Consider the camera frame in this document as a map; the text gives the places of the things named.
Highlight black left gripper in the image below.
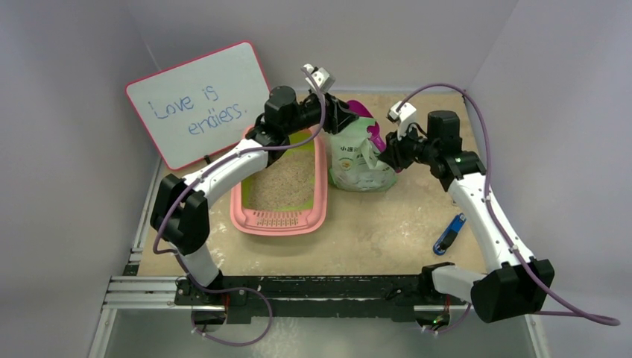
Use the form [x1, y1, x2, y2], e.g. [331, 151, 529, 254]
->
[283, 91, 358, 137]

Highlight green litter bag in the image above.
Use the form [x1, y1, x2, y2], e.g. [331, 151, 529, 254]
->
[326, 116, 396, 192]

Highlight pink green litter box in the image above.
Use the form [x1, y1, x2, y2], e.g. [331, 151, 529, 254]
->
[230, 137, 328, 236]

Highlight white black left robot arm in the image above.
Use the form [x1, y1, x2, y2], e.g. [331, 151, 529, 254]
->
[150, 86, 358, 305]

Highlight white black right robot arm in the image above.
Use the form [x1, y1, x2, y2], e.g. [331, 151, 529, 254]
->
[379, 109, 554, 323]

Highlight blue black stapler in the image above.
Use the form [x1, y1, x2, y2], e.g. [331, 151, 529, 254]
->
[432, 213, 467, 256]

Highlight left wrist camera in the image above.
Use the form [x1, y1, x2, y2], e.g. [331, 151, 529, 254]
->
[303, 63, 335, 93]

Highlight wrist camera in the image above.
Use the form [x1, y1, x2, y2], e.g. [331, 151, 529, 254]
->
[303, 63, 335, 93]
[387, 101, 417, 140]

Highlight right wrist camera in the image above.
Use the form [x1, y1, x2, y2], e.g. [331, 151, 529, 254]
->
[387, 101, 417, 140]

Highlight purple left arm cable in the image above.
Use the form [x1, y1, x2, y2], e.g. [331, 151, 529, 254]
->
[151, 66, 328, 288]

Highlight whiteboard with pink frame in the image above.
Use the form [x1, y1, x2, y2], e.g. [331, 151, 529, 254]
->
[124, 41, 270, 169]

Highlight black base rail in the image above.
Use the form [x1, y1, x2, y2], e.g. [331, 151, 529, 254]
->
[174, 274, 463, 324]

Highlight aluminium frame rails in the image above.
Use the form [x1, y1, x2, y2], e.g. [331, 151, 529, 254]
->
[101, 242, 228, 313]

